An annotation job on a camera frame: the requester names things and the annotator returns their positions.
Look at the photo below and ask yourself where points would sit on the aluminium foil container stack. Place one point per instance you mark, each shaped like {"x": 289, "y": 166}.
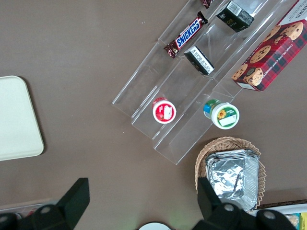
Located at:
{"x": 230, "y": 172}

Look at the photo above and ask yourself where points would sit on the red lid yogurt cup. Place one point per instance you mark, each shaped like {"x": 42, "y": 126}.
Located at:
{"x": 164, "y": 112}

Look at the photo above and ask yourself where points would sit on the cream rectangular serving tray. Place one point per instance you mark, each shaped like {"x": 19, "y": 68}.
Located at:
{"x": 16, "y": 119}

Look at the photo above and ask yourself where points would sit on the clear acrylic stepped display stand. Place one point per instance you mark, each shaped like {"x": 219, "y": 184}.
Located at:
{"x": 182, "y": 134}

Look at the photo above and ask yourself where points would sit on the small light wicker basket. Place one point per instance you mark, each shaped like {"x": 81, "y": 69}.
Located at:
{"x": 227, "y": 142}

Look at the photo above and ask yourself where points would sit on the clear acrylic bottle rack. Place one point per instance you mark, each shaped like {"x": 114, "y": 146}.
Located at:
{"x": 19, "y": 205}

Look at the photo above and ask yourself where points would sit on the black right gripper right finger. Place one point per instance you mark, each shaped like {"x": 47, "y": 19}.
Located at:
{"x": 213, "y": 210}

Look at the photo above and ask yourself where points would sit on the Snickers chocolate bar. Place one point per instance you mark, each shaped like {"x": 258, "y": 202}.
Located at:
{"x": 188, "y": 34}
{"x": 206, "y": 3}

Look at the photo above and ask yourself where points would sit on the yellow snack packet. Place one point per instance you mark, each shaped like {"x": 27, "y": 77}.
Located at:
{"x": 303, "y": 220}

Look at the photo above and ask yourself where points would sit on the green sunflower lid cup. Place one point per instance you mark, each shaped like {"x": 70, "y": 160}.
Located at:
{"x": 225, "y": 116}

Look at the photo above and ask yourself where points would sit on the red soda bottle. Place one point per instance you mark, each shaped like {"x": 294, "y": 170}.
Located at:
{"x": 30, "y": 212}

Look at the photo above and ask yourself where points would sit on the red tartan cookie box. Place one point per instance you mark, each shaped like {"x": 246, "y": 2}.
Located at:
{"x": 271, "y": 55}

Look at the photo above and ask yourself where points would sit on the white plastic snack bin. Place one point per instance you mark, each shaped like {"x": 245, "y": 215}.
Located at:
{"x": 287, "y": 210}

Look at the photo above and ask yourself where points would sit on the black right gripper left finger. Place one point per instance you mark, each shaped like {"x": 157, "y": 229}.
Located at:
{"x": 69, "y": 206}

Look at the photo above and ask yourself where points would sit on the beige rice cracker bag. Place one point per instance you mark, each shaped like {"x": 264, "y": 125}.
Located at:
{"x": 292, "y": 220}

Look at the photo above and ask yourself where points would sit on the small black carton box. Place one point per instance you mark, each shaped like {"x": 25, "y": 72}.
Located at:
{"x": 199, "y": 60}
{"x": 233, "y": 16}

